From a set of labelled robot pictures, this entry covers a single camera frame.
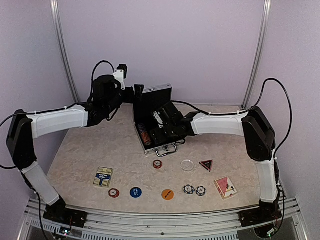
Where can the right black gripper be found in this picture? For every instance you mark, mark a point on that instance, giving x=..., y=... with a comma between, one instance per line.
x=158, y=137

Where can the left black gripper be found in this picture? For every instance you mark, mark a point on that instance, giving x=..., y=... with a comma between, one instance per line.
x=138, y=93

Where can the aluminium poker chip case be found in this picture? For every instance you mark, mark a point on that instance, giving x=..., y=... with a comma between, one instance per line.
x=154, y=118

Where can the red poker chip stack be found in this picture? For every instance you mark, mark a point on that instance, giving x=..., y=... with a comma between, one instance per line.
x=157, y=164

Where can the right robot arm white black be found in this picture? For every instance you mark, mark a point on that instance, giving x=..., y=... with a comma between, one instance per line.
x=260, y=143

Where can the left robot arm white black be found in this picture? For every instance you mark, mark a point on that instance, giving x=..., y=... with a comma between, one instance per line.
x=107, y=94

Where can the chip row in case back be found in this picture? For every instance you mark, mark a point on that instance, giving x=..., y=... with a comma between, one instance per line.
x=144, y=134

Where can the clear round dealer button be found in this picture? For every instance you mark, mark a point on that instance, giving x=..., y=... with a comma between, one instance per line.
x=187, y=165

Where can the black pink triangular button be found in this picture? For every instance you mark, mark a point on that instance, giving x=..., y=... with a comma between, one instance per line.
x=207, y=164

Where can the blue white poker chip stack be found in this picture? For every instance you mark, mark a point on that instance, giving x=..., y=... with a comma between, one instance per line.
x=188, y=189

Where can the orange big blind button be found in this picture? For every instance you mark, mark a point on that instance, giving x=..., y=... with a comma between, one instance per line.
x=167, y=194

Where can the blue small blind button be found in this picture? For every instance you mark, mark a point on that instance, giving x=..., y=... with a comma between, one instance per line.
x=135, y=192

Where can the red playing card deck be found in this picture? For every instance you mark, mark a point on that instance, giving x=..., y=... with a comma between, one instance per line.
x=225, y=187

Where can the blue playing card box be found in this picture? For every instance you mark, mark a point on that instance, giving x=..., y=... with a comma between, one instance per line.
x=103, y=177

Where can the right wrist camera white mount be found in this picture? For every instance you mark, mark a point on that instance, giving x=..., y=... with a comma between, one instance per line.
x=158, y=118

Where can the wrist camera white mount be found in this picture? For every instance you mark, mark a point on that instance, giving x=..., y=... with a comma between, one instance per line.
x=158, y=118
x=120, y=74

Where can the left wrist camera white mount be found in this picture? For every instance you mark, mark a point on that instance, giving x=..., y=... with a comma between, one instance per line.
x=120, y=74

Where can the aluminium front rail frame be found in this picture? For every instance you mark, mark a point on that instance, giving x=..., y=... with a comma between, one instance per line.
x=220, y=224

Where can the left aluminium corner post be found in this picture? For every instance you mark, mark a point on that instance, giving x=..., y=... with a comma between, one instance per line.
x=54, y=4

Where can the aluminium corner post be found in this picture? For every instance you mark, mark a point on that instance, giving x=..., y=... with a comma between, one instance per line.
x=54, y=4
x=258, y=52

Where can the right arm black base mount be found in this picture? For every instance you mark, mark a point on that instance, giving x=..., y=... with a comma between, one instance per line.
x=255, y=216

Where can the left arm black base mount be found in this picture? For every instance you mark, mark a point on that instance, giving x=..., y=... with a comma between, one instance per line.
x=70, y=217

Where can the right aluminium corner post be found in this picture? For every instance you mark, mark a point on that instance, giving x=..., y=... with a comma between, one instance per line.
x=258, y=52

